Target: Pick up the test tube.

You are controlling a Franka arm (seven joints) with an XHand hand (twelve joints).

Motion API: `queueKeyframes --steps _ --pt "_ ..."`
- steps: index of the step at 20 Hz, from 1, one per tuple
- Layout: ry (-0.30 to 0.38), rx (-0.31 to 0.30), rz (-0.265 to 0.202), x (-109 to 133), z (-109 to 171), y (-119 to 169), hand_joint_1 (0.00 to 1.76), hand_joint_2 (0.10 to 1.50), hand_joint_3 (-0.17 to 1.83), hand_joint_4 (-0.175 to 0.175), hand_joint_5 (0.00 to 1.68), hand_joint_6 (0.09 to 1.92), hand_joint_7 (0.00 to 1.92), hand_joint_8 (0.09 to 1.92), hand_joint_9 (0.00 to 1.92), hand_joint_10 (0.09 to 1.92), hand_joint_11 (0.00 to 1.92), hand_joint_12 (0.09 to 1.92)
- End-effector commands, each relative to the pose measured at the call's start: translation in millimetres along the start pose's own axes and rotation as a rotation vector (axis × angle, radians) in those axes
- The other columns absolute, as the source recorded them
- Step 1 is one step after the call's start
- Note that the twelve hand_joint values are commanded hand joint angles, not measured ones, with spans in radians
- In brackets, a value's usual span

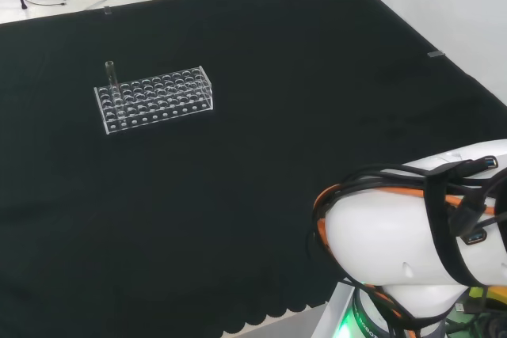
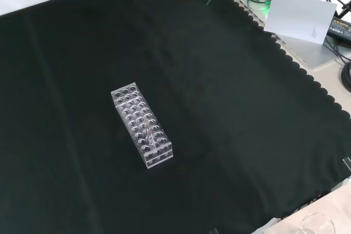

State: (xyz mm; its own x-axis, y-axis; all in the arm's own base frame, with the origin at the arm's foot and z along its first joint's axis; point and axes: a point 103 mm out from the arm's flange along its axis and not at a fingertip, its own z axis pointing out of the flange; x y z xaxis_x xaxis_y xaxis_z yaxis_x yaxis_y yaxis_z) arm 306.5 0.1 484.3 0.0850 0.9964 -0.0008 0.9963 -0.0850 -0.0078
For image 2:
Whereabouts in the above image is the clear glass test tube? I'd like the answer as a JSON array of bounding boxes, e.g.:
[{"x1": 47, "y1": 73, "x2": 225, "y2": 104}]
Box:
[{"x1": 142, "y1": 118, "x2": 159, "y2": 150}]

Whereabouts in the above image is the clear test tube rack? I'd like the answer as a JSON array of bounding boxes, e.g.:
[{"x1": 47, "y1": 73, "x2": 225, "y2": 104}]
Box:
[{"x1": 110, "y1": 82, "x2": 174, "y2": 169}]

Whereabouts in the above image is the black bench cloth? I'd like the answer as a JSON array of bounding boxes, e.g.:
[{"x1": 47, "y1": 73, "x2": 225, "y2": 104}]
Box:
[{"x1": 0, "y1": 0, "x2": 351, "y2": 234}]

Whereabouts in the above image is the white board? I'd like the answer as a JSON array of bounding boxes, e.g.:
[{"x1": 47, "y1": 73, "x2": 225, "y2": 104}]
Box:
[{"x1": 263, "y1": 0, "x2": 338, "y2": 45}]

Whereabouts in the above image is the black power adapter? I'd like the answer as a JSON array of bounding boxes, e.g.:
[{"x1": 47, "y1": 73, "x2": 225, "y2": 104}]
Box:
[{"x1": 326, "y1": 16, "x2": 351, "y2": 41}]

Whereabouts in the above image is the clear glass beaker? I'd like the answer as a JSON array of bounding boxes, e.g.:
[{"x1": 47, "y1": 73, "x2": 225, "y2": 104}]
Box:
[{"x1": 297, "y1": 212, "x2": 337, "y2": 234}]

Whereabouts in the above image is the grey metal base plate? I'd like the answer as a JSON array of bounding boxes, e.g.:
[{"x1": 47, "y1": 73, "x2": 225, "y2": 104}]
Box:
[{"x1": 233, "y1": 0, "x2": 345, "y2": 68}]

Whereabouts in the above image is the black cable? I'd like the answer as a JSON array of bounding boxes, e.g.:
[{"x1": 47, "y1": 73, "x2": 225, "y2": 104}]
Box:
[{"x1": 323, "y1": 36, "x2": 351, "y2": 93}]

